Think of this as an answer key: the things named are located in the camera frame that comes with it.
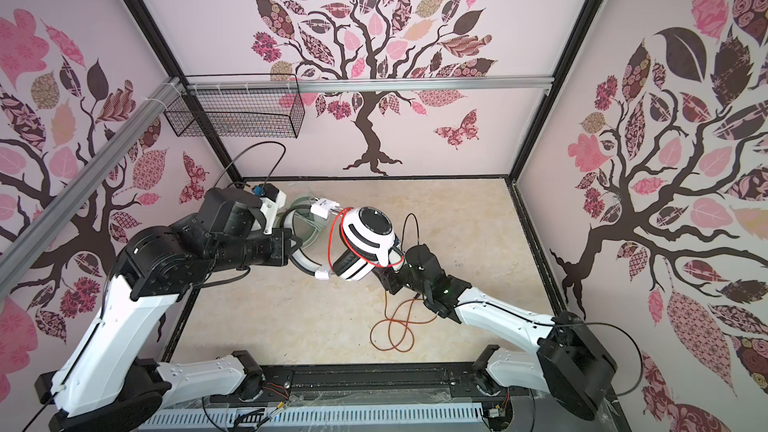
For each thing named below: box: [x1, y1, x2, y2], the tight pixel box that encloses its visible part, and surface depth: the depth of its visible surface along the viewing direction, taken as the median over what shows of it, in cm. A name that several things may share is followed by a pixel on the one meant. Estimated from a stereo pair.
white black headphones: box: [284, 198, 403, 282], surface depth 50 cm
